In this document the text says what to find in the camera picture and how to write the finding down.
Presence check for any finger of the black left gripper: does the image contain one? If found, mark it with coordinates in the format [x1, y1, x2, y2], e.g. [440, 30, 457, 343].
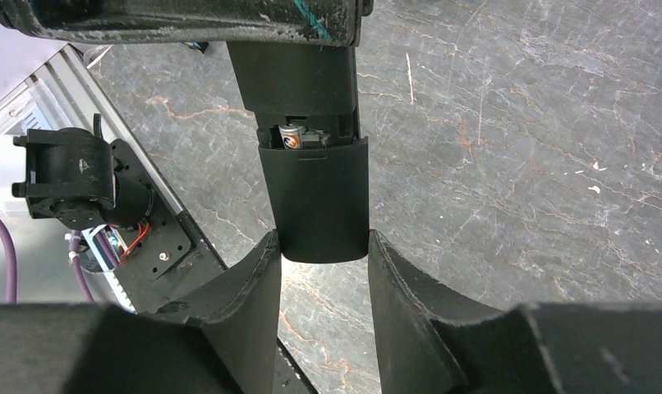
[0, 0, 372, 47]

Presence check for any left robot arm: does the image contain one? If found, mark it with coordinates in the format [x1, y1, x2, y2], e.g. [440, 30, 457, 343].
[0, 1, 374, 233]

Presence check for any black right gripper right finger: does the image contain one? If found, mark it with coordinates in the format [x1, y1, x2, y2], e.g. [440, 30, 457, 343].
[368, 231, 662, 393]

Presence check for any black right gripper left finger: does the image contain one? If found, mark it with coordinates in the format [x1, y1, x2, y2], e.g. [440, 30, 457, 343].
[0, 231, 281, 393]

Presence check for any black remote face down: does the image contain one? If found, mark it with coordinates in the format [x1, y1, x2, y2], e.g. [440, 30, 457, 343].
[227, 42, 361, 149]

